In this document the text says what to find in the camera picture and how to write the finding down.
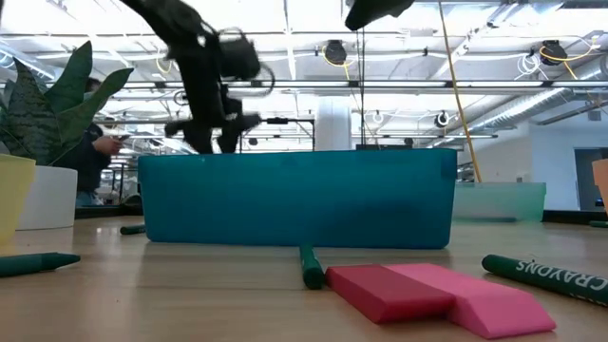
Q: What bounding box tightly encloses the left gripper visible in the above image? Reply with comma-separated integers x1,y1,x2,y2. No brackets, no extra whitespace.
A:
164,45,262,154

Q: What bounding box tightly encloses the blue plastic bin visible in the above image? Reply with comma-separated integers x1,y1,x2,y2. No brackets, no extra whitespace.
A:
137,148,458,251

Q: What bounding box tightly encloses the green plant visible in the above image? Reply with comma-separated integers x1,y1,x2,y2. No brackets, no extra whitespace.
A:
0,40,136,232

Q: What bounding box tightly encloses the yellow plastic bin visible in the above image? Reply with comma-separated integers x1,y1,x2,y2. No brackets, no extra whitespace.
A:
0,152,38,246

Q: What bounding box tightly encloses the rig light bar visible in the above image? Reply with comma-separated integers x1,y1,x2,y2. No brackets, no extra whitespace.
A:
0,78,608,94

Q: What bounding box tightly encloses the person's hand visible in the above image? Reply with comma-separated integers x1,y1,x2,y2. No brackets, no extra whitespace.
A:
92,136,123,158

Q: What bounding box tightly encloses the white column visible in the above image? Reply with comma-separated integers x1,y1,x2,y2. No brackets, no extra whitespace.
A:
315,96,352,152

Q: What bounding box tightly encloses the person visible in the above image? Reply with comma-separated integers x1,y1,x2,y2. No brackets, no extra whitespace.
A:
49,77,125,208

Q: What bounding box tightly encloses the black computer case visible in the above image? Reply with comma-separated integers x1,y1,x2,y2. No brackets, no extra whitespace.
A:
355,142,415,151

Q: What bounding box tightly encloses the red eraser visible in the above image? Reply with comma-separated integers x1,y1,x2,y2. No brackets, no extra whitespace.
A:
325,264,457,325

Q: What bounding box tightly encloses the teal plastic bin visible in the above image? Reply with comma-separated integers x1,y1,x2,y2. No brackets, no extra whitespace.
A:
450,181,547,223

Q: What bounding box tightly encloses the dark door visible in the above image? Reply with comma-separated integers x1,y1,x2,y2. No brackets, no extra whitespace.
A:
573,146,608,212

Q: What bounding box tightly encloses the pink eraser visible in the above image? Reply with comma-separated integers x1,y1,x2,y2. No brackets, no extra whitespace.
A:
387,262,557,339

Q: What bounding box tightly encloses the black ceiling cable reel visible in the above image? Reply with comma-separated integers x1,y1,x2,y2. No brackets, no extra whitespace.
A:
539,39,565,67
322,39,351,67

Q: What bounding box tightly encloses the distant black frame stand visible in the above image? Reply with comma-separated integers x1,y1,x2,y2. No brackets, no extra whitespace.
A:
238,117,316,153

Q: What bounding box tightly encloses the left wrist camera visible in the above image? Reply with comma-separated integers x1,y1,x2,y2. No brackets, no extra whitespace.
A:
217,30,263,82

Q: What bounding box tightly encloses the black hanging cable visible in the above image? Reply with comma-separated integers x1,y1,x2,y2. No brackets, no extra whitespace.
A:
359,28,368,146

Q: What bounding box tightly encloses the yellow hanging cable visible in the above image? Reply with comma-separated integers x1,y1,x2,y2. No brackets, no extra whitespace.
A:
437,0,483,184

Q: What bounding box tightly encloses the silver ventilation duct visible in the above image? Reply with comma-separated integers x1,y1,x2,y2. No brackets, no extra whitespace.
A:
467,56,608,134

